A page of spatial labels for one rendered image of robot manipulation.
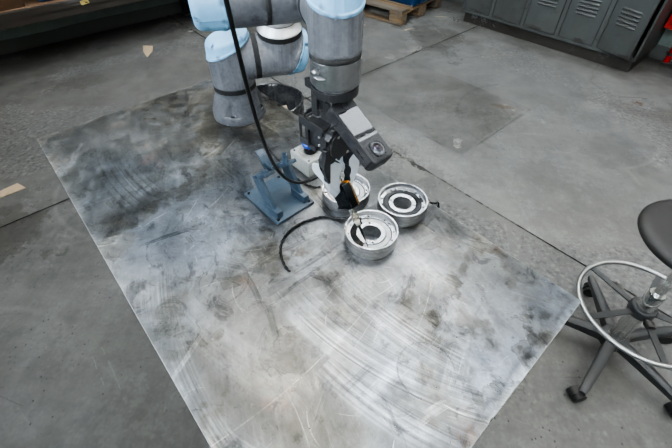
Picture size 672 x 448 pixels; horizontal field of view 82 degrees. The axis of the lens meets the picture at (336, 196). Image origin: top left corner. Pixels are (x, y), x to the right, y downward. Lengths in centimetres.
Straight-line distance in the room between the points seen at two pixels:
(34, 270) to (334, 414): 175
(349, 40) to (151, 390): 137
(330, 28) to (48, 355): 162
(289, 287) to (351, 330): 14
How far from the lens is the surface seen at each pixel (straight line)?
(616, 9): 390
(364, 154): 56
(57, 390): 178
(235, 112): 114
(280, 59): 109
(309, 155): 93
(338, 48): 54
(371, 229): 79
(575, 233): 220
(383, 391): 65
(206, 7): 60
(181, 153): 108
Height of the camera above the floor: 140
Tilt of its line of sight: 43 degrees down
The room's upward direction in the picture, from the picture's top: straight up
